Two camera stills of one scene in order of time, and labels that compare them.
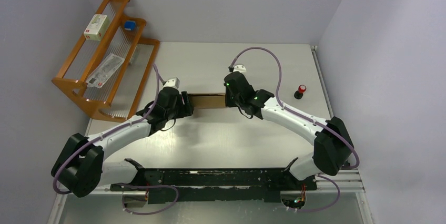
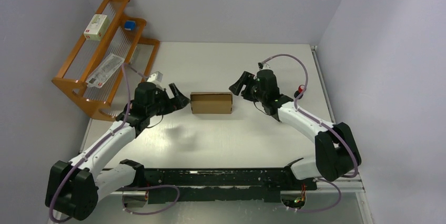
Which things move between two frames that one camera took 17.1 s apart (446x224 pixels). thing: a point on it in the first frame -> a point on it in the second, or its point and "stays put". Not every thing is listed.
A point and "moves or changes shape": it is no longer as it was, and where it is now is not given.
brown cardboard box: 208,100 moves or changes shape
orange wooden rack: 110,63 stays put
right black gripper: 229,102 -> 236,88
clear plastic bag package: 105,71 stays put
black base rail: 216,185 stays put
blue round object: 130,25 stays put
